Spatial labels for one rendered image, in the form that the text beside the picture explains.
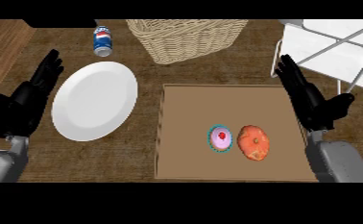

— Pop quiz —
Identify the white oval plate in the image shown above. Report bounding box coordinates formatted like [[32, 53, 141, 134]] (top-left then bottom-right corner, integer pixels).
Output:
[[50, 61, 138, 142]]

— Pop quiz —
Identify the pink cupcake with teal wrapper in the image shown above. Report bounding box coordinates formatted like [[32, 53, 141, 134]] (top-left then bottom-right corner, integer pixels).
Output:
[[205, 124, 234, 154]]

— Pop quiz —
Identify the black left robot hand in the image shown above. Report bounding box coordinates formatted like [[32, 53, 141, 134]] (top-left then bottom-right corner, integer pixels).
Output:
[[0, 48, 64, 139]]

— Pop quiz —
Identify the black appliance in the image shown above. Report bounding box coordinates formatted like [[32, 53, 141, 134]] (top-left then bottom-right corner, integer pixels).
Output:
[[20, 19, 97, 29]]

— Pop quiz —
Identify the orange round fruit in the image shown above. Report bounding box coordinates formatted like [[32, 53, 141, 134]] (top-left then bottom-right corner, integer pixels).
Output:
[[235, 124, 271, 162]]

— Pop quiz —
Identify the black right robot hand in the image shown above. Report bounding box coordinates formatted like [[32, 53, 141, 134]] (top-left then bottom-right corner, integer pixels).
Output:
[[272, 54, 355, 132]]

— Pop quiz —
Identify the wicker basket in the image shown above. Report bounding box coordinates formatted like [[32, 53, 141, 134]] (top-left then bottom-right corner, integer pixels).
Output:
[[125, 19, 249, 65]]

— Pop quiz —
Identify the blue soda can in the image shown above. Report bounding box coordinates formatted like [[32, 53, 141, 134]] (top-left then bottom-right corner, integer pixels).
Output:
[[91, 25, 113, 58]]

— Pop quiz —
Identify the white tiered wire shelf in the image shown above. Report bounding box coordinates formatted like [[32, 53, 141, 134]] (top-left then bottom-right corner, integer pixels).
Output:
[[269, 19, 363, 95]]

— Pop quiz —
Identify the brown flat tray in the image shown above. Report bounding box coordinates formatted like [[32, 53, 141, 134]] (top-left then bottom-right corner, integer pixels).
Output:
[[153, 84, 318, 183]]

